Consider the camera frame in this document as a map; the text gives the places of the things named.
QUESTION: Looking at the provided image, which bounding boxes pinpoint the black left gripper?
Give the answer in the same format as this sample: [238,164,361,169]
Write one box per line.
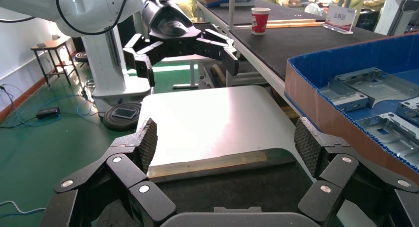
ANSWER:
[122,0,240,88]

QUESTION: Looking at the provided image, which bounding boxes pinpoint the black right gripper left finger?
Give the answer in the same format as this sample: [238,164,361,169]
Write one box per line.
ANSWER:
[53,117,177,227]

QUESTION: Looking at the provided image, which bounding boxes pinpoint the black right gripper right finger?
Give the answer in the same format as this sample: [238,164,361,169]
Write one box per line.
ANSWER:
[293,116,419,225]

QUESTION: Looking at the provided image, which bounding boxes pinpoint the silver sheet metal bracket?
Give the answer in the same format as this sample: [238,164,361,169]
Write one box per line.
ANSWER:
[319,77,371,113]
[355,112,419,170]
[334,67,419,109]
[395,96,419,126]

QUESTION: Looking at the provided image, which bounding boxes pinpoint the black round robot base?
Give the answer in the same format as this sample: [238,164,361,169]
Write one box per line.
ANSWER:
[102,101,142,132]

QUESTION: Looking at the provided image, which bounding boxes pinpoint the blue corrugated box brown outside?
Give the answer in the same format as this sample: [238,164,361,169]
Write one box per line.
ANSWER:
[284,32,419,187]

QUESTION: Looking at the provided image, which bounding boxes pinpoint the white bench table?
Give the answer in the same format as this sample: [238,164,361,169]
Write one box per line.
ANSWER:
[160,53,214,91]

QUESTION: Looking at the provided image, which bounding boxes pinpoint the smartphone with grey screen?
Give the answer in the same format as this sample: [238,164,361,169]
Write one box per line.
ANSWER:
[111,107,137,120]

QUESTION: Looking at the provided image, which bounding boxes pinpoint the white robot torso column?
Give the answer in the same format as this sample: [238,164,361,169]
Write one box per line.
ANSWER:
[80,25,152,114]

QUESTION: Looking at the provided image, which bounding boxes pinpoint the red paper cup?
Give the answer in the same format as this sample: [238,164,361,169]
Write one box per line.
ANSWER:
[251,7,272,36]

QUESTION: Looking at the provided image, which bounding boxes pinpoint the small black rubber mat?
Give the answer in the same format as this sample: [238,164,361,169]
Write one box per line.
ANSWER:
[96,148,318,227]

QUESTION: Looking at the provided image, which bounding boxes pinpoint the black power adapter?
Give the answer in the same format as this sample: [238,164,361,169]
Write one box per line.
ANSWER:
[36,106,62,121]

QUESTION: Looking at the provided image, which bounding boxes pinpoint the black round stool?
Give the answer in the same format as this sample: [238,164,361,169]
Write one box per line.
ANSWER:
[74,50,89,64]

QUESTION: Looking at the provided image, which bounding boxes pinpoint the large black work table mat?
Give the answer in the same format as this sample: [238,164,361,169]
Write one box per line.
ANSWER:
[229,26,398,83]

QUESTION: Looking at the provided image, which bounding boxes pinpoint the light wooden slat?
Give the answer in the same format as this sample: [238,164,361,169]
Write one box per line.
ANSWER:
[233,18,325,30]

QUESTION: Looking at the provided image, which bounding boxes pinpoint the white acrylic sign stand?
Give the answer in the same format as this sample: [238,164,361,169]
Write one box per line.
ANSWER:
[323,4,358,35]

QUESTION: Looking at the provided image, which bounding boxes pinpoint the small brown side table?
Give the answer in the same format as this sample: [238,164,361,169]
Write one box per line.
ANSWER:
[30,36,81,87]

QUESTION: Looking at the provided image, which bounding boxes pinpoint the grey upright post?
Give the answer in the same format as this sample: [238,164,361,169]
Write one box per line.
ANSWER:
[227,0,237,31]

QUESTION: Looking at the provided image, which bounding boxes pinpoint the long black camera cable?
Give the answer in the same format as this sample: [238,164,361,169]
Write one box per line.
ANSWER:
[54,0,132,37]

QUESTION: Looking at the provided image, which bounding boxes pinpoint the blue floor cable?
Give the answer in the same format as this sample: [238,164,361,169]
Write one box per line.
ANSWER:
[0,84,99,129]

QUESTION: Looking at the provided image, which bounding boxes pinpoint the white floor cable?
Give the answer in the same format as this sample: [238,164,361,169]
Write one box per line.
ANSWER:
[0,200,47,216]

